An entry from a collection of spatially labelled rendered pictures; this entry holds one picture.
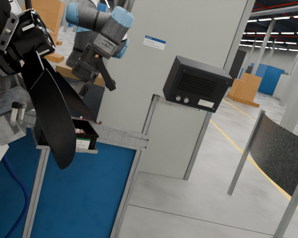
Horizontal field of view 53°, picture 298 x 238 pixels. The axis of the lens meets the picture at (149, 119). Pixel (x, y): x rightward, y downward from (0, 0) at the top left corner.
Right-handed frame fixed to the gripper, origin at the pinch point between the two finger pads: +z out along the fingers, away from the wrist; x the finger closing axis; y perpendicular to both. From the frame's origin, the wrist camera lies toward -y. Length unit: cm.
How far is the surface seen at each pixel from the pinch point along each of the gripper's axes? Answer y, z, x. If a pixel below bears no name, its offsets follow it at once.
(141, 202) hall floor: -100, 74, -109
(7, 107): 18.3, 11.2, 6.4
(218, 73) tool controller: -48, -39, -21
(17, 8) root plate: 27.4, -18.0, 16.7
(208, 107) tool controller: -56, -24, -23
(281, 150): -159, -27, -82
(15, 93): 18.1, 4.5, 10.3
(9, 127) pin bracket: 14.1, 9.2, 24.2
